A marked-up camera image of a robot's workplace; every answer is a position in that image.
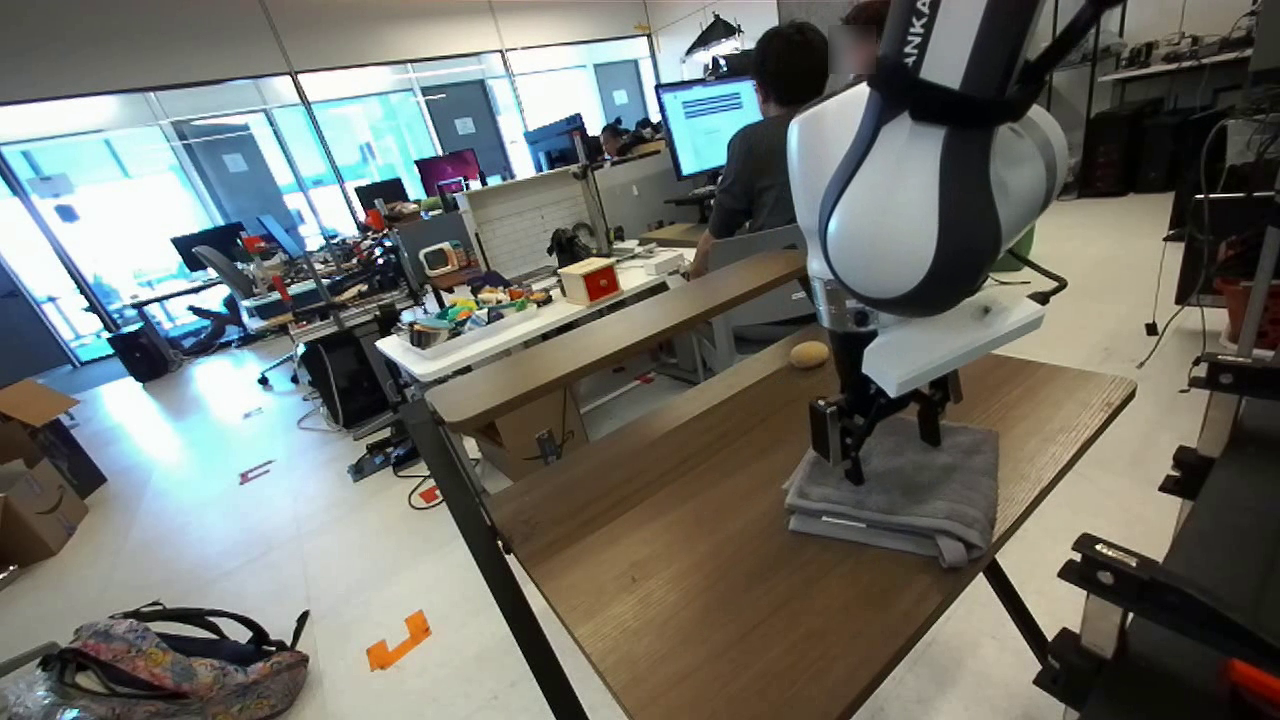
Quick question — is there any lit computer monitor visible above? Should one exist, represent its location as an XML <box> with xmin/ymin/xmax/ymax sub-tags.
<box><xmin>654</xmin><ymin>72</ymin><xmax>771</xmax><ymax>188</ymax></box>

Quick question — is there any standing person in dark clothes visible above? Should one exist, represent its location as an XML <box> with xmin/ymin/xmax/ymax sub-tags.
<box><xmin>835</xmin><ymin>0</ymin><xmax>897</xmax><ymax>86</ymax></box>

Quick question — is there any black clamp with orange handle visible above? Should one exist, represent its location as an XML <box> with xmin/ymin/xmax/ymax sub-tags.
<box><xmin>1056</xmin><ymin>530</ymin><xmax>1280</xmax><ymax>714</ymax></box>

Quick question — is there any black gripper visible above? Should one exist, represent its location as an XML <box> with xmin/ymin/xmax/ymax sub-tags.
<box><xmin>803</xmin><ymin>322</ymin><xmax>967</xmax><ymax>494</ymax></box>

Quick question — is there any black backpack under desk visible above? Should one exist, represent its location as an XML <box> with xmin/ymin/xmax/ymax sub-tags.
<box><xmin>294</xmin><ymin>327</ymin><xmax>408</xmax><ymax>436</ymax></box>

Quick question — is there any blue screen monitor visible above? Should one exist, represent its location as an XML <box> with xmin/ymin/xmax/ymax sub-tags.
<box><xmin>518</xmin><ymin>111</ymin><xmax>590</xmax><ymax>176</ymax></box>

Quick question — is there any long wooden side table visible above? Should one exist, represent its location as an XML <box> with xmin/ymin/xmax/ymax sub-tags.
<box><xmin>420</xmin><ymin>244</ymin><xmax>812</xmax><ymax>431</ymax></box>

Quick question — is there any metal table leg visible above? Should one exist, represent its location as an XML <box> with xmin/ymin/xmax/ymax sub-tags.
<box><xmin>979</xmin><ymin>557</ymin><xmax>1059</xmax><ymax>674</ymax></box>

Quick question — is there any white partition panel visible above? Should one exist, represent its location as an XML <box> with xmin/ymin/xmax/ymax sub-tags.
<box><xmin>454</xmin><ymin>169</ymin><xmax>606</xmax><ymax>283</ymax></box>

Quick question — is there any colourful patterned backpack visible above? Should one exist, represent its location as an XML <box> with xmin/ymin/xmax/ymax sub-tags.
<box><xmin>28</xmin><ymin>601</ymin><xmax>314</xmax><ymax>720</ymax></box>

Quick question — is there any cardboard box under desk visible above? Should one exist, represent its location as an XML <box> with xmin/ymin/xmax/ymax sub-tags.
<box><xmin>477</xmin><ymin>382</ymin><xmax>590</xmax><ymax>484</ymax></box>

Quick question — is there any black desktop device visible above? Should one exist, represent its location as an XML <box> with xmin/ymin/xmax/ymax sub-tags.
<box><xmin>543</xmin><ymin>218</ymin><xmax>606</xmax><ymax>272</ymax></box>

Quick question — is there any beige egg-shaped plush toy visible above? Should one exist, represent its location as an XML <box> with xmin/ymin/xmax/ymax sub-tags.
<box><xmin>782</xmin><ymin>338</ymin><xmax>835</xmax><ymax>375</ymax></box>

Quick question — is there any magenta screen monitor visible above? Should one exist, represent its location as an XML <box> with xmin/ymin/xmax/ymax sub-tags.
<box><xmin>413</xmin><ymin>148</ymin><xmax>488</xmax><ymax>204</ymax></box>

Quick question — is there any white desk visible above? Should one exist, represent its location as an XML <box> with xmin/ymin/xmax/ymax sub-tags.
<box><xmin>370</xmin><ymin>242</ymin><xmax>699</xmax><ymax>392</ymax></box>

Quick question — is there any black office chair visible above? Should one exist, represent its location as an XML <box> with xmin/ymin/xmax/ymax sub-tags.
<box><xmin>168</xmin><ymin>222</ymin><xmax>276</xmax><ymax>359</ymax></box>

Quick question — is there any seated person in grey shirt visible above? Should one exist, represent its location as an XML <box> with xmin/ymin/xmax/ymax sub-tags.
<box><xmin>702</xmin><ymin>18</ymin><xmax>838</xmax><ymax>253</ymax></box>

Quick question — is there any grey cloth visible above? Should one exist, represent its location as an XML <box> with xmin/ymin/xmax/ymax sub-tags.
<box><xmin>778</xmin><ymin>412</ymin><xmax>1003</xmax><ymax>574</ymax></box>

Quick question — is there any colourful toy pile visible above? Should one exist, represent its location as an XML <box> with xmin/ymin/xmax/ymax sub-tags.
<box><xmin>435</xmin><ymin>275</ymin><xmax>560</xmax><ymax>339</ymax></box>

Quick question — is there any black waste bin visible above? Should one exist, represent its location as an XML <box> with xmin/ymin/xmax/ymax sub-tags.
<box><xmin>102</xmin><ymin>322</ymin><xmax>176</xmax><ymax>387</ymax></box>

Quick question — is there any metal storage shelf rack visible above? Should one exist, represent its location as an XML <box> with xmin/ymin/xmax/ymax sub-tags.
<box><xmin>1072</xmin><ymin>0</ymin><xmax>1262</xmax><ymax>204</ymax></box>

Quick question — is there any brown cardboard box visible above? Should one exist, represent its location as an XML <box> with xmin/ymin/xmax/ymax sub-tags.
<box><xmin>0</xmin><ymin>375</ymin><xmax>111</xmax><ymax>505</ymax></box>
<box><xmin>0</xmin><ymin>458</ymin><xmax>95</xmax><ymax>574</ymax></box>

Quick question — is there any small red box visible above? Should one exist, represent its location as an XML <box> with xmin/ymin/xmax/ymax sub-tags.
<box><xmin>557</xmin><ymin>253</ymin><xmax>627</xmax><ymax>308</ymax></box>

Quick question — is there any grey plastic chair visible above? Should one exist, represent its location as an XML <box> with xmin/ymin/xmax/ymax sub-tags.
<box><xmin>693</xmin><ymin>218</ymin><xmax>815</xmax><ymax>338</ymax></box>

